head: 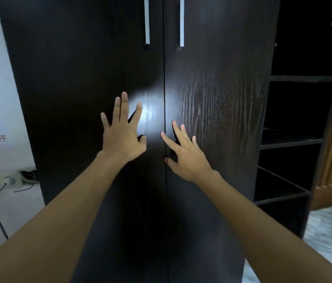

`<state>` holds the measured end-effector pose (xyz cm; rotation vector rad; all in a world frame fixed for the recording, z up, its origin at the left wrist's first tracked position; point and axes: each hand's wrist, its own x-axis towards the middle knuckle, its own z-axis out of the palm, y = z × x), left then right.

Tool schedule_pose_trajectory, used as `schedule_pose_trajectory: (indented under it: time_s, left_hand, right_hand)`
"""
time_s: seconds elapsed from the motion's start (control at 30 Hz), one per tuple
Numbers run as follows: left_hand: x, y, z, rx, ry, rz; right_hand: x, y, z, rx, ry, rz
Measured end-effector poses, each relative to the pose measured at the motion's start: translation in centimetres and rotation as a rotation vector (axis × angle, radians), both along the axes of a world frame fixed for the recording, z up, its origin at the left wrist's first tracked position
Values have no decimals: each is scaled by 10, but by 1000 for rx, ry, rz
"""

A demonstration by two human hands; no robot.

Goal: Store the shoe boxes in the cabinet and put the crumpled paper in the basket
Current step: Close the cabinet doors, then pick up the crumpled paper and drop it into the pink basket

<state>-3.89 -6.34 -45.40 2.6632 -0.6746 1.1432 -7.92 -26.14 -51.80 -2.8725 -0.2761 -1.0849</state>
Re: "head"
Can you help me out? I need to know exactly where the person's right hand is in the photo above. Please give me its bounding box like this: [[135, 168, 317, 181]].
[[160, 120, 217, 184]]

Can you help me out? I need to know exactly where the person's left hand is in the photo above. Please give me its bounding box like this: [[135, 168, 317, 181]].
[[100, 92, 148, 164]]

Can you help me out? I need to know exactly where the dark wooden cabinet door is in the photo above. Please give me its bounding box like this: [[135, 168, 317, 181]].
[[163, 0, 282, 283], [0, 0, 166, 283]]

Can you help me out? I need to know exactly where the dark wooden cabinet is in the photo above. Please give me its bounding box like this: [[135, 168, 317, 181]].
[[0, 0, 332, 283]]

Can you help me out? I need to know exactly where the person's left forearm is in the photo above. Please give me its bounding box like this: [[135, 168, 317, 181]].
[[0, 151, 128, 283]]

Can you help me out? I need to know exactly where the person's right forearm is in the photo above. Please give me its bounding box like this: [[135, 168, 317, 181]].
[[194, 171, 332, 283]]

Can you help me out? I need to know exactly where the black cable bundle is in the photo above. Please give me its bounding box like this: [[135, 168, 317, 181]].
[[14, 170, 40, 194]]

